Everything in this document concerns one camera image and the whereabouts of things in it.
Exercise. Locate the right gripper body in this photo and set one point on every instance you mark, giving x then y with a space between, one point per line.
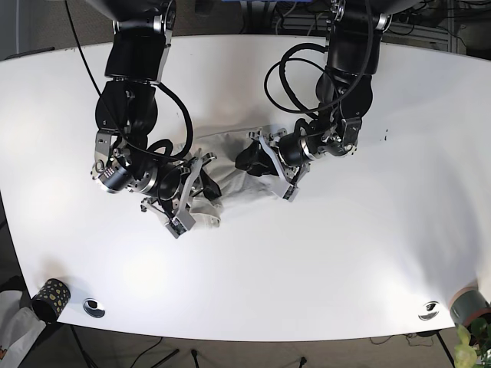
174 201

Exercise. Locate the right silver table grommet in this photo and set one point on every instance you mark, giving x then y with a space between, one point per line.
429 311

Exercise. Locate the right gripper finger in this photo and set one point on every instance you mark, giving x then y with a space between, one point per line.
209 188

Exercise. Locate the grey plant pot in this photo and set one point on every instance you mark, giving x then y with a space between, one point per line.
467 305

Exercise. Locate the left silver table grommet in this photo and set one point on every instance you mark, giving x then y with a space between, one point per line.
93 308

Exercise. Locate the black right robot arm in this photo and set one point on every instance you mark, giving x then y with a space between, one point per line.
126 110

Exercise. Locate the silver table grommet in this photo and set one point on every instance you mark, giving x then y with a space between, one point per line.
429 311
93 308

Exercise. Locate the green potted plant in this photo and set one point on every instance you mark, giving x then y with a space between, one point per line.
473 349

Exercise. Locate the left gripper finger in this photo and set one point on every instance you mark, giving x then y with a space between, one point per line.
252 161

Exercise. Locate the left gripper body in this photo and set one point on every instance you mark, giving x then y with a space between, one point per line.
290 158

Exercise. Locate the black dotted cup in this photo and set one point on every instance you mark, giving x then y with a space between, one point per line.
51 300

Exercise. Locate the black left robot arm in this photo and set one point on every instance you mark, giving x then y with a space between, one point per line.
344 94

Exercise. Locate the white graphic print T-shirt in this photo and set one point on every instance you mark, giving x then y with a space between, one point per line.
237 187

